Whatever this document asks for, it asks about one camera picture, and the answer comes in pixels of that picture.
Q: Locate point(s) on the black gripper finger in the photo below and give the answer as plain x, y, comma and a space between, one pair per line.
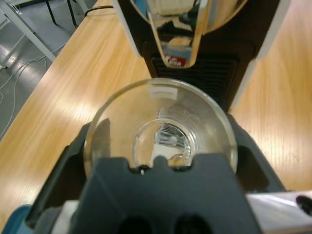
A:
63, 175
256, 168

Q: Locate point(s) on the clear drinking glass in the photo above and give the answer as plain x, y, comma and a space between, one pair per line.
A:
117, 136

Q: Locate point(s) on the white capsule coffee machine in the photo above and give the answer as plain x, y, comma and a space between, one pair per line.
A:
248, 36

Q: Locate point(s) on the blue plastic tray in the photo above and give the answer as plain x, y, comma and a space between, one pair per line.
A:
17, 221

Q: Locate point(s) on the metal drip tray grille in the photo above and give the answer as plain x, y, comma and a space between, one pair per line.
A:
214, 73

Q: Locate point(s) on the white metal table leg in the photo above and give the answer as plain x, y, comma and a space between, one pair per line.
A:
41, 45

